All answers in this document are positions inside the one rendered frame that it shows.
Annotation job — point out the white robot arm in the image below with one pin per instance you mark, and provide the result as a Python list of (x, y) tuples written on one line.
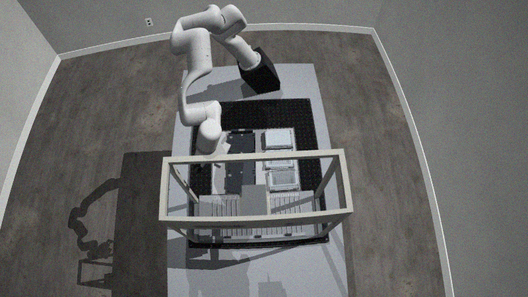
[(191, 36)]

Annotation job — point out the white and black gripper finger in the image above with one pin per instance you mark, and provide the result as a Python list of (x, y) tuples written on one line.
[(197, 168)]

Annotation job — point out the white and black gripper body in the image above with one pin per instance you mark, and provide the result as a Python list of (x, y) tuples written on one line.
[(197, 153)]

